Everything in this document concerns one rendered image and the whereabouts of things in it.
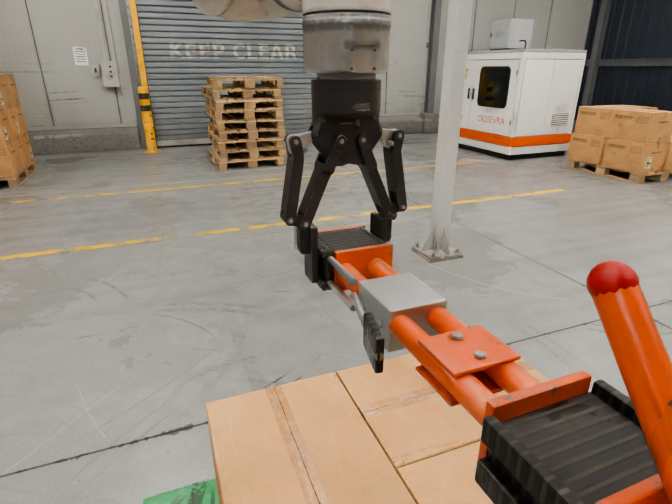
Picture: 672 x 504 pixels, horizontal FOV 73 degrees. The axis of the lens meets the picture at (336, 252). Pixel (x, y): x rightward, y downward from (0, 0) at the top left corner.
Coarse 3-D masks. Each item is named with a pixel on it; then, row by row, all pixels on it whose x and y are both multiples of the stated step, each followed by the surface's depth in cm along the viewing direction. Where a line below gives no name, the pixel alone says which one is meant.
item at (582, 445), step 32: (544, 384) 29; (576, 384) 29; (608, 384) 30; (512, 416) 28; (544, 416) 28; (576, 416) 28; (608, 416) 28; (480, 448) 29; (512, 448) 25; (544, 448) 26; (576, 448) 26; (608, 448) 26; (640, 448) 26; (480, 480) 28; (512, 480) 26; (544, 480) 23; (576, 480) 24; (608, 480) 24; (640, 480) 24
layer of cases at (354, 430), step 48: (288, 384) 136; (336, 384) 136; (384, 384) 136; (240, 432) 118; (288, 432) 118; (336, 432) 118; (384, 432) 118; (432, 432) 118; (480, 432) 118; (240, 480) 105; (288, 480) 105; (336, 480) 105; (384, 480) 105; (432, 480) 105
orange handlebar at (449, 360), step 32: (352, 288) 48; (448, 320) 40; (416, 352) 37; (448, 352) 35; (480, 352) 34; (512, 352) 35; (448, 384) 33; (480, 384) 32; (512, 384) 33; (480, 416) 30
